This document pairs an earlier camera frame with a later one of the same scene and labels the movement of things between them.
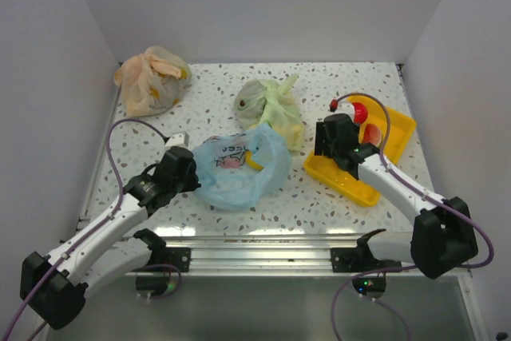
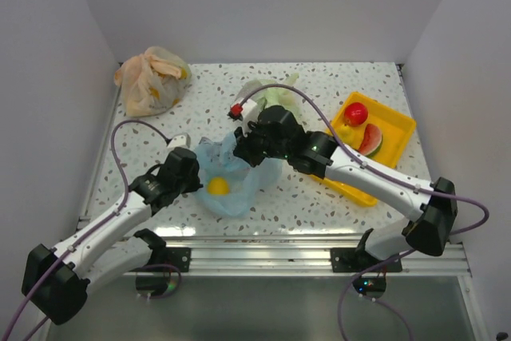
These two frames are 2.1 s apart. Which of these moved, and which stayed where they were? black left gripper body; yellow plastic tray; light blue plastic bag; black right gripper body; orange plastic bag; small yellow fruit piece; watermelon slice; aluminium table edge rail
Moved: small yellow fruit piece; black right gripper body; light blue plastic bag
Stayed: aluminium table edge rail; black left gripper body; yellow plastic tray; orange plastic bag; watermelon slice
